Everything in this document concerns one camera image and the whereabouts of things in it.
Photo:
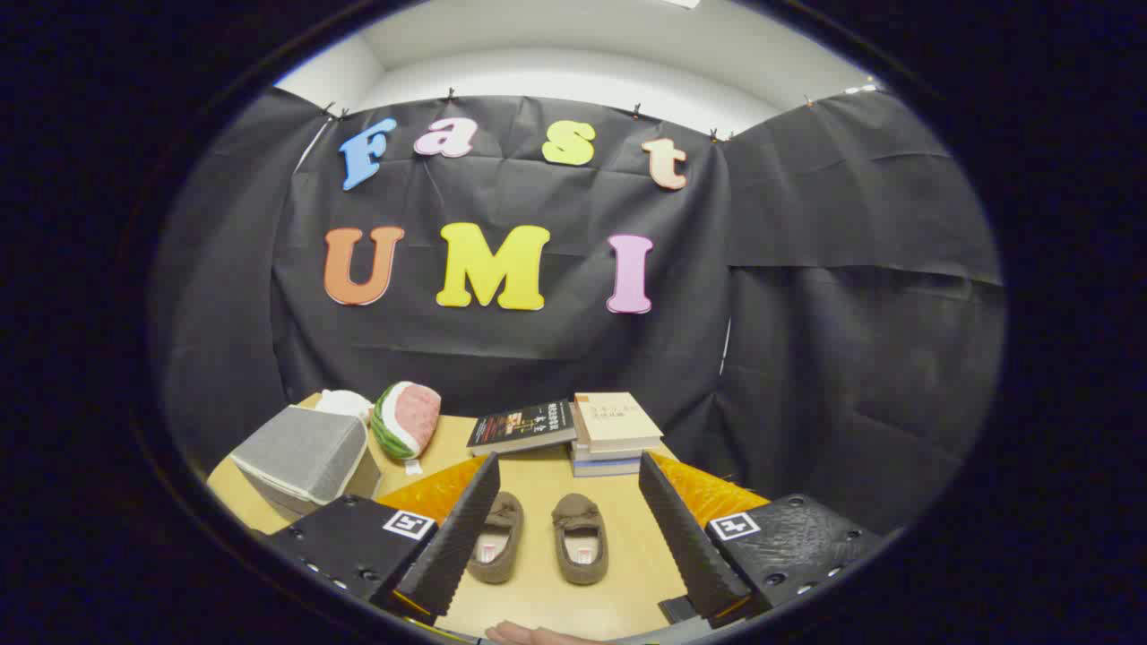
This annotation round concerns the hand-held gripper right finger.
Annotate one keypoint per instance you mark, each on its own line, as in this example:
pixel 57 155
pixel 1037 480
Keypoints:
pixel 685 542

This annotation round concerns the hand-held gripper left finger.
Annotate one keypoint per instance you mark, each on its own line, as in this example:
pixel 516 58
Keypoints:
pixel 457 542

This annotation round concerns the brown fuzzy shoe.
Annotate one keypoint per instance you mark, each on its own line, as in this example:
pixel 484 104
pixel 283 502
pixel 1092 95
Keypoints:
pixel 578 515
pixel 502 520

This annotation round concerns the grey beige fabric storage box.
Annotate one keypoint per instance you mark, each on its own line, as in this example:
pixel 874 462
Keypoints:
pixel 300 452

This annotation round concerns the blue cover book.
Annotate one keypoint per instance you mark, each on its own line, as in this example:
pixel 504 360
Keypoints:
pixel 605 469

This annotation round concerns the white cover book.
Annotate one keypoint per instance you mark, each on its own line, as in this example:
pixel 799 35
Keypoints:
pixel 609 455

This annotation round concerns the watermelon slice plush toy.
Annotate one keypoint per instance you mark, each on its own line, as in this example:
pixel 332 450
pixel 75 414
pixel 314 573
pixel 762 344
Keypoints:
pixel 408 417

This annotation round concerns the black cover book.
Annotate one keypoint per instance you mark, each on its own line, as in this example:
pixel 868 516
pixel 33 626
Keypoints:
pixel 524 423

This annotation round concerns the beige cover book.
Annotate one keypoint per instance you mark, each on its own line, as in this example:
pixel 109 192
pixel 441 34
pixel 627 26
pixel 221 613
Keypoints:
pixel 614 417

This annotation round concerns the white plush toy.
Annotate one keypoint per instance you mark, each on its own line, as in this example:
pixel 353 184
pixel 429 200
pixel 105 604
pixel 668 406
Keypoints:
pixel 345 403

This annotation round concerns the black backdrop cloth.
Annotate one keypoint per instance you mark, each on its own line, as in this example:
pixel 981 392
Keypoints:
pixel 538 358

